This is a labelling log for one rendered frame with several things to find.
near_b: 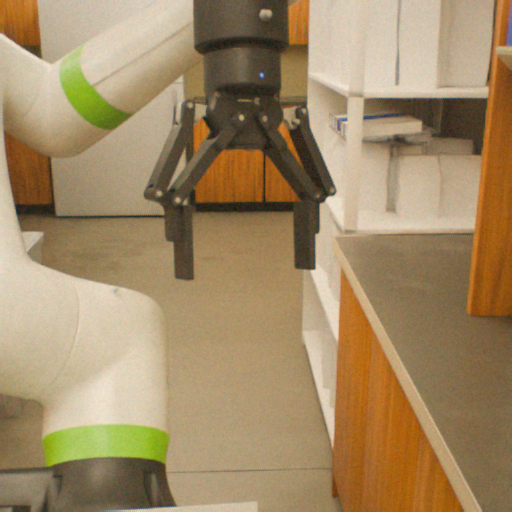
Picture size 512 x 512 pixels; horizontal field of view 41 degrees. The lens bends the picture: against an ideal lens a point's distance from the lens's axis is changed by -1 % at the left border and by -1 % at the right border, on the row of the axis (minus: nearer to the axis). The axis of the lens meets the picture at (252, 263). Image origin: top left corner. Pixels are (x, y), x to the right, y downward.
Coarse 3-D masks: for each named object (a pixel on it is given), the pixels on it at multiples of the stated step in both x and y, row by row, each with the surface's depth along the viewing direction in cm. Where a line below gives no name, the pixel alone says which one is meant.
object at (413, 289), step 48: (336, 240) 209; (384, 240) 209; (432, 240) 209; (384, 288) 170; (432, 288) 170; (384, 336) 145; (432, 336) 143; (480, 336) 143; (432, 384) 123; (480, 384) 123; (432, 432) 111; (480, 432) 108; (480, 480) 97
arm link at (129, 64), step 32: (160, 0) 83; (192, 0) 80; (288, 0) 78; (128, 32) 85; (160, 32) 83; (192, 32) 82; (96, 64) 87; (128, 64) 86; (160, 64) 86; (192, 64) 87; (128, 96) 89
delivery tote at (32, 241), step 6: (24, 234) 318; (30, 234) 318; (36, 234) 318; (42, 234) 318; (24, 240) 309; (30, 240) 309; (36, 240) 308; (42, 240) 320; (30, 246) 299; (36, 246) 310; (30, 252) 300; (36, 252) 315; (30, 258) 306; (36, 258) 316
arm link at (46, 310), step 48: (0, 48) 87; (0, 96) 83; (0, 144) 76; (0, 192) 70; (0, 240) 64; (0, 288) 60; (48, 288) 64; (0, 336) 60; (48, 336) 63; (0, 384) 63; (48, 384) 65
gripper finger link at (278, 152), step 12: (264, 120) 67; (264, 132) 67; (276, 132) 68; (276, 144) 68; (276, 156) 69; (288, 156) 69; (276, 168) 71; (288, 168) 70; (300, 168) 70; (288, 180) 72; (300, 180) 70; (300, 192) 72; (312, 192) 71
